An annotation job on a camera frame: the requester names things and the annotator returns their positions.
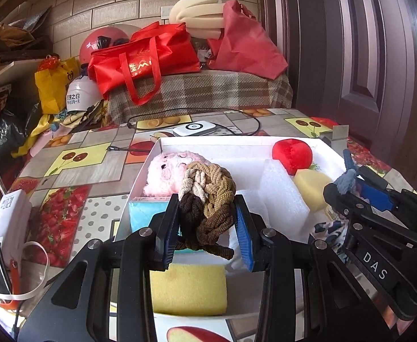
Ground black plastic bag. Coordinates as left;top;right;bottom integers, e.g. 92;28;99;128
0;101;40;150

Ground pink plush toy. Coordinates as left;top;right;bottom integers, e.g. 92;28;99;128
143;151;209;197

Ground cream foam strips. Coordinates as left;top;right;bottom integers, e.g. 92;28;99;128
169;0;227;40

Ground white cardboard box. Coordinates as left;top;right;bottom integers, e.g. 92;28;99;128
114;136;349;319

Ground plaid covered bench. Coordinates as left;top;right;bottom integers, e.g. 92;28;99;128
107;69;294;123

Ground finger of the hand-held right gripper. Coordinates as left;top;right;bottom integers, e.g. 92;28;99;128
323;182;417;247
358;166;417;227

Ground yellow cloth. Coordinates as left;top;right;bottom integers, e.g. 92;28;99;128
11;114;58;159

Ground large white foam sheet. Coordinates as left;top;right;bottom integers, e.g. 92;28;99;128
260;158;310;223

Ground blue white patterned cloth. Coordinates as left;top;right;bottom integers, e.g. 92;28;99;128
308;219;349;262

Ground pale yellow sponge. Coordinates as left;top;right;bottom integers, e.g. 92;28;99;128
293;169;334;211

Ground red ornament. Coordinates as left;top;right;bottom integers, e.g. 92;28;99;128
39;54;61;71

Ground white strap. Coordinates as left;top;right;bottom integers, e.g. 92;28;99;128
0;241;49;302

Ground brown paper bag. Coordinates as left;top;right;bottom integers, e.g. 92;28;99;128
0;7;50;48

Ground red shopping bag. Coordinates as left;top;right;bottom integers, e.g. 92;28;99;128
87;21;201;105

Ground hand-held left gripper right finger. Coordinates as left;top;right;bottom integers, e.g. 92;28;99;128
234;195;394;342

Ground grey rope toy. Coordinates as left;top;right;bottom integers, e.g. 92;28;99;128
335;148;360;196

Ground red helmet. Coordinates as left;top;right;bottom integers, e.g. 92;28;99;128
79;27;131;68

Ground red plush ball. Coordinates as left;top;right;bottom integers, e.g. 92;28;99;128
272;140;313;172

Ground white helmet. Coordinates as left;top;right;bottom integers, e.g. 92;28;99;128
67;76;104;113

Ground white metal shelf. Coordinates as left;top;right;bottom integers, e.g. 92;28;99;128
0;57;38;97

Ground light blue cloth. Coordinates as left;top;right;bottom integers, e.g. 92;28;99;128
128;200;209;255

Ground grey cardboard piece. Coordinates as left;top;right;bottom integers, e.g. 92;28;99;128
319;125;349;148

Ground red nonwoven bag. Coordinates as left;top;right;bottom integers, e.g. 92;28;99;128
207;0;288;81

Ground fruit print tablecloth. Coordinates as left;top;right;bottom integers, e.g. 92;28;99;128
7;107;417;342

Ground brown beige braided rope toy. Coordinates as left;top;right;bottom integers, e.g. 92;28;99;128
175;162;238;260

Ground white power bank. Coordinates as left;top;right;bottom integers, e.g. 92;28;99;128
173;121;216;138

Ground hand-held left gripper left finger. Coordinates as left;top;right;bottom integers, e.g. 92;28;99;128
16;193;181;342

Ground white device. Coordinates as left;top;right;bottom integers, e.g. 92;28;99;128
0;190;32;253

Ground dark wooden door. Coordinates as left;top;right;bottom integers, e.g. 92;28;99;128
256;0;417;193

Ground yellow plastic bag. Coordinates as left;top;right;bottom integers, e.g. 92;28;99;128
35;57;81;115

